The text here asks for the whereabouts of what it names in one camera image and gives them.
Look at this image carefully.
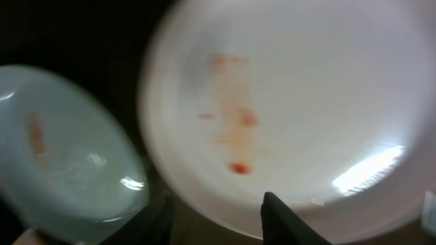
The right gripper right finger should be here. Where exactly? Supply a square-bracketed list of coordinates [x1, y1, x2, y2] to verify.
[260, 192, 332, 245]

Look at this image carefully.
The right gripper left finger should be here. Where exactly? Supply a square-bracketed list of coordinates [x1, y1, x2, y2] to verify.
[100, 194, 174, 245]

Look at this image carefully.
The white bluish plate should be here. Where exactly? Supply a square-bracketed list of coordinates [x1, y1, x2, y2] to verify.
[1, 65, 149, 244]

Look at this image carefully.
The white pinkish plate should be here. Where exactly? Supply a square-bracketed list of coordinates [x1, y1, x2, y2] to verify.
[138, 0, 435, 244]

